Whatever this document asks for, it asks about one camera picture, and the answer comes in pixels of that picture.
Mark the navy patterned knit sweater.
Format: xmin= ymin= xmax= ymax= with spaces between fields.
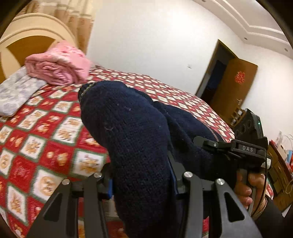
xmin=78 ymin=81 xmax=236 ymax=237

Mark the person's right hand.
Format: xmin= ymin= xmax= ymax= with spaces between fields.
xmin=234 ymin=171 xmax=266 ymax=213

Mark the brown wooden dresser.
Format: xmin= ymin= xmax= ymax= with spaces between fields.
xmin=268 ymin=141 xmax=292 ymax=212

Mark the wooden chair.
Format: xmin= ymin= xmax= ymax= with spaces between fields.
xmin=229 ymin=106 xmax=246 ymax=128

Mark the brown wooden door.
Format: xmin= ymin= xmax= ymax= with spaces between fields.
xmin=209 ymin=57 xmax=259 ymax=125

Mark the red double happiness decoration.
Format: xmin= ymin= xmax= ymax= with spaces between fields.
xmin=234 ymin=71 xmax=245 ymax=84

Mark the red patchwork bedspread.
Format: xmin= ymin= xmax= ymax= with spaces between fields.
xmin=1 ymin=66 xmax=234 ymax=237

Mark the grey floral pillow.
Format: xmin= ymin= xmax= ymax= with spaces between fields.
xmin=0 ymin=66 xmax=47 ymax=117

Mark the pink folded blanket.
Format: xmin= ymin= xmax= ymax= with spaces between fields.
xmin=25 ymin=41 xmax=93 ymax=86

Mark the cream wooden headboard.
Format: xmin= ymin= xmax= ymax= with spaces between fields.
xmin=1 ymin=13 xmax=77 ymax=82

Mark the beige patterned curtain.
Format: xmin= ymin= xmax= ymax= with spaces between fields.
xmin=18 ymin=0 xmax=102 ymax=53

